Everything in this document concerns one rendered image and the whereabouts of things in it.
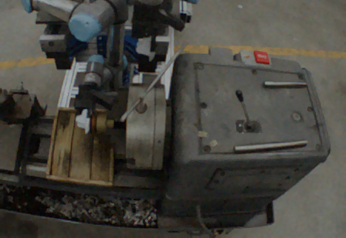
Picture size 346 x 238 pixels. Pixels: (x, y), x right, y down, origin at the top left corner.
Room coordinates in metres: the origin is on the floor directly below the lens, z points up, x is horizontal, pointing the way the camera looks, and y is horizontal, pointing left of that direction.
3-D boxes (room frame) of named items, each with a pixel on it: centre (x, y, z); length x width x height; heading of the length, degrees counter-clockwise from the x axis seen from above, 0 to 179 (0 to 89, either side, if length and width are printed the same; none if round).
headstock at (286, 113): (0.67, -0.29, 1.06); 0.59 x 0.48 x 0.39; 100
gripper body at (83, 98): (0.65, 0.34, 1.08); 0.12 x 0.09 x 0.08; 9
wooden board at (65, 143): (0.54, 0.36, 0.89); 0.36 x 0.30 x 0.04; 10
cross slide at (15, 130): (0.49, 0.73, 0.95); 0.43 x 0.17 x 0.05; 10
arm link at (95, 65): (0.81, 0.36, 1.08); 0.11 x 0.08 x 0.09; 9
